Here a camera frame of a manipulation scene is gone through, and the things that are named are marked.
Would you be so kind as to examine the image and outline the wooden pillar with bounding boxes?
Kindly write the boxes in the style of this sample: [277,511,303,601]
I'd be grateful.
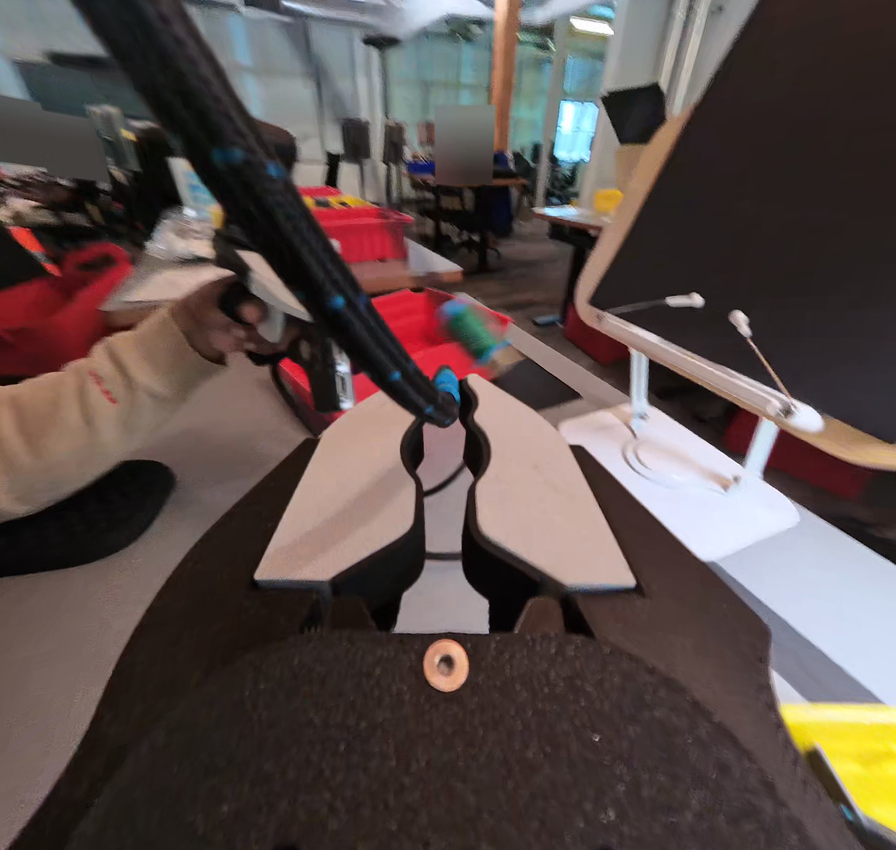
[490,0,527,154]

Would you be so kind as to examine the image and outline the person's left hand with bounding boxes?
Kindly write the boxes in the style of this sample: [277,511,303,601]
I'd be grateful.
[171,276,298,368]

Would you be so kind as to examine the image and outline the white desk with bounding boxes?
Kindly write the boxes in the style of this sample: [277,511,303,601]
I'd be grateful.
[532,205,613,326]

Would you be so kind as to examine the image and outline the clear plastic bag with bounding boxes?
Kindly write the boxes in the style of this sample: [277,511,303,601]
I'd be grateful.
[143,206,225,261]

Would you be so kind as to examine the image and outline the black mesh armrest pad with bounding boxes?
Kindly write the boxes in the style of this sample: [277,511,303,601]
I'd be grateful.
[0,460,176,578]

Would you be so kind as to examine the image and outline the marker sign on stand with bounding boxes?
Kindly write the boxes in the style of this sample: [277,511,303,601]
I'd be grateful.
[383,121,407,203]
[341,117,372,200]

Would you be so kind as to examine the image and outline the red plastic bin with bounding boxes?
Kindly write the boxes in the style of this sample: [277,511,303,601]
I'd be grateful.
[563,304,631,367]
[275,289,515,434]
[721,409,883,501]

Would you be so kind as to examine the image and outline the black monitor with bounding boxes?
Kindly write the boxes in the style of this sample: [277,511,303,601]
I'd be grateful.
[601,82,667,146]

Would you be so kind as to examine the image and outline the yellow plastic bin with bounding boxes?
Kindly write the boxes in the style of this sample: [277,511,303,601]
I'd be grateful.
[780,703,896,850]

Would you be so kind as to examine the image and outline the black floor lamp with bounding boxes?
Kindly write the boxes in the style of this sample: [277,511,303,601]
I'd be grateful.
[364,33,401,207]

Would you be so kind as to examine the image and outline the red basket with handle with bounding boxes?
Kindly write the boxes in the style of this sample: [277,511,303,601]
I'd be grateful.
[0,243,134,375]

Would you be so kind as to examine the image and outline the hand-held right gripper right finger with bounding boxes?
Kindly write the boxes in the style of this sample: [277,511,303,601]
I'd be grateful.
[458,374,639,595]

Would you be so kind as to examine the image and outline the green plug hdmi cable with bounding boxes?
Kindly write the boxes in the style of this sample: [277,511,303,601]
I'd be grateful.
[805,744,896,850]
[42,0,515,427]

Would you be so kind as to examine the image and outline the wooden top desk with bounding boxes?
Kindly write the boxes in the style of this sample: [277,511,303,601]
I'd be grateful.
[409,171,529,263]

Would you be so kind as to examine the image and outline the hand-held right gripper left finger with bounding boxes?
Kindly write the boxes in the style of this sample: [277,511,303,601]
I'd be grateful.
[252,383,427,591]

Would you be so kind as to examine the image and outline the person's left forearm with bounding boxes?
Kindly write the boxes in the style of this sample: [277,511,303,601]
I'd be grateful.
[0,304,225,522]

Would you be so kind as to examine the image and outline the black wood-rimmed board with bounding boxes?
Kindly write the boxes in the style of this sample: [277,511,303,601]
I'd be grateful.
[574,0,896,469]

